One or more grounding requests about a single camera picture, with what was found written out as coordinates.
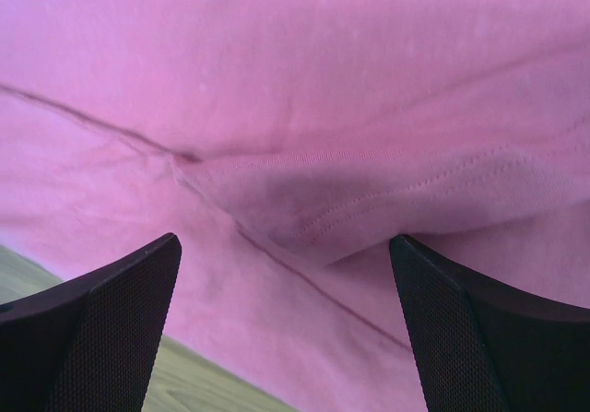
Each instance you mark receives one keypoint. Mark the salmon pink t-shirt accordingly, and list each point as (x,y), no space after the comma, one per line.
(285,142)

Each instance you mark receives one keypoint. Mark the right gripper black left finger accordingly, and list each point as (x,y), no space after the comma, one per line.
(90,343)

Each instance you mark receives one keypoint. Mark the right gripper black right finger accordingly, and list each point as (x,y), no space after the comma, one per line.
(482,345)

